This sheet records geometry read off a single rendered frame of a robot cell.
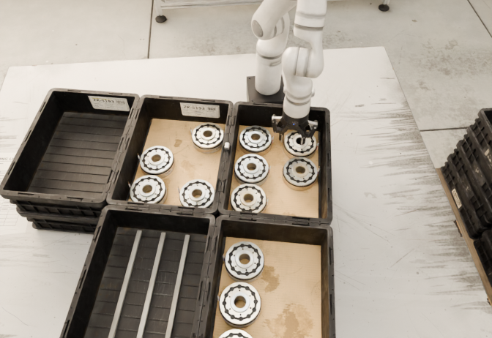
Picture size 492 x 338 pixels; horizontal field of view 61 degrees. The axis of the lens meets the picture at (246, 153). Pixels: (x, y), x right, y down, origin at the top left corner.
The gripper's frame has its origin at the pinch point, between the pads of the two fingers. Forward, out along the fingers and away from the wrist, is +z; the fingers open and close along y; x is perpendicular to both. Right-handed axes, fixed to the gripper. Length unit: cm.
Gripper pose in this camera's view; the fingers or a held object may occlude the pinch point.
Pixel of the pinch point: (292, 138)
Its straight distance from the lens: 129.6
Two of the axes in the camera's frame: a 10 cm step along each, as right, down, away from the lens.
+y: 9.8, 1.5, -1.2
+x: 1.9, -8.0, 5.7
